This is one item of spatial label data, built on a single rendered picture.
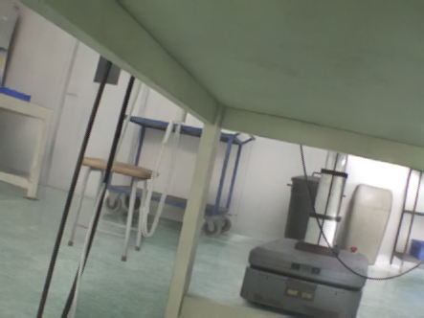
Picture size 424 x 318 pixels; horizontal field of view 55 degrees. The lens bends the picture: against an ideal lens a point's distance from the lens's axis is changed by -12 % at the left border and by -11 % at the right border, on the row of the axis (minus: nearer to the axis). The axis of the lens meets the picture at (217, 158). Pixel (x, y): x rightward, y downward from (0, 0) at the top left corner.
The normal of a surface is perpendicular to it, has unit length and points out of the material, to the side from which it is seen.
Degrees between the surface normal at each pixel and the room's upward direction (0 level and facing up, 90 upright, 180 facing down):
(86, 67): 90
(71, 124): 90
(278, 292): 90
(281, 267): 90
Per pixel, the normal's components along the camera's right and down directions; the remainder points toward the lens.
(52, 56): -0.19, -0.07
